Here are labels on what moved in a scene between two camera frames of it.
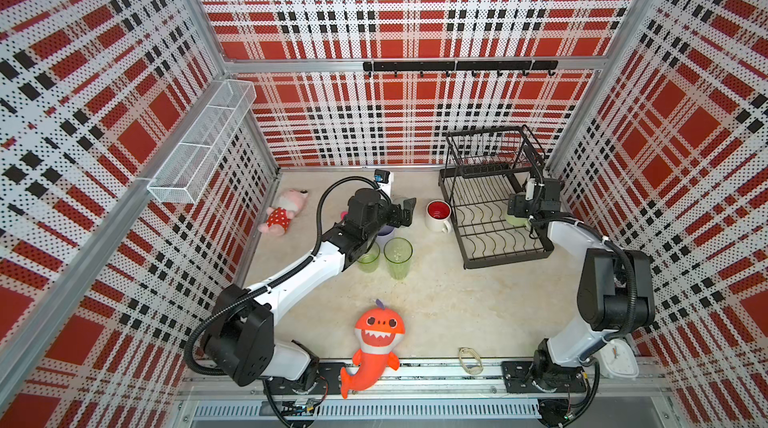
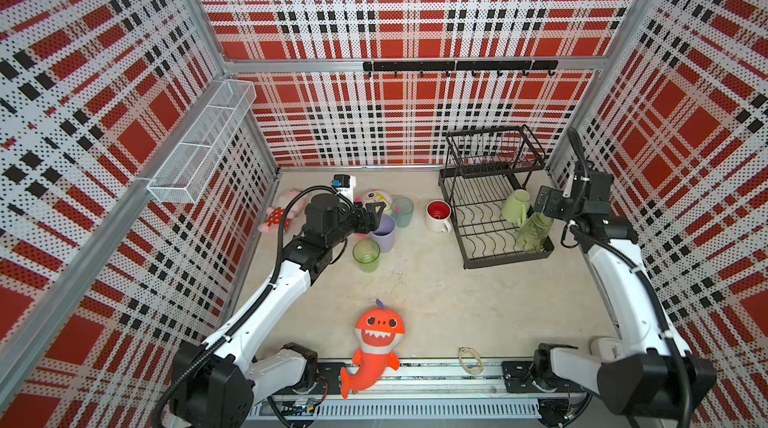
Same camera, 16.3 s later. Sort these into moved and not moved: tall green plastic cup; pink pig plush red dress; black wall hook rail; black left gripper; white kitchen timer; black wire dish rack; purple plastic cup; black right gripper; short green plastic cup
Moved: black right gripper; tall green plastic cup; black left gripper
Not moved: black wire dish rack; short green plastic cup; black wall hook rail; white kitchen timer; purple plastic cup; pink pig plush red dress
